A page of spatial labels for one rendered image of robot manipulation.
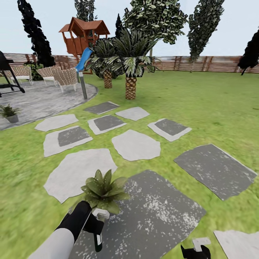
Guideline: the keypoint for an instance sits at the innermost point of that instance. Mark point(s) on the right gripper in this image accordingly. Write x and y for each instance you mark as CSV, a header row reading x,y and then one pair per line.
x,y
192,254

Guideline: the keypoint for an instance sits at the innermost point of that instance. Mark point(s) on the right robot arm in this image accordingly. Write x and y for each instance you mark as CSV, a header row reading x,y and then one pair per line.
x,y
199,251

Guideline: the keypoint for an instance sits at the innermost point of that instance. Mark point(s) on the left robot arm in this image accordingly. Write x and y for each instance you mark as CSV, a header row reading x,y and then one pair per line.
x,y
59,244

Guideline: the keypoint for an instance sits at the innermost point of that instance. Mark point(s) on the charcoal grill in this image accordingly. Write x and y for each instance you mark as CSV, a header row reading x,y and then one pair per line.
x,y
5,66

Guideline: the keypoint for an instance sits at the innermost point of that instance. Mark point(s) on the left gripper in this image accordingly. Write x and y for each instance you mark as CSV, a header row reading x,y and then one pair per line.
x,y
96,227

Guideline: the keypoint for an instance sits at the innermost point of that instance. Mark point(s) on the insectifuge atomizer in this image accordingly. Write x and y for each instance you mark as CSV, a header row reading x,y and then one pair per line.
x,y
98,242

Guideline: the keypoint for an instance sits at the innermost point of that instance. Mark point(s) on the pot plant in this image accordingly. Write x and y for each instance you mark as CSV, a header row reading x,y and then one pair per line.
x,y
102,194
9,113

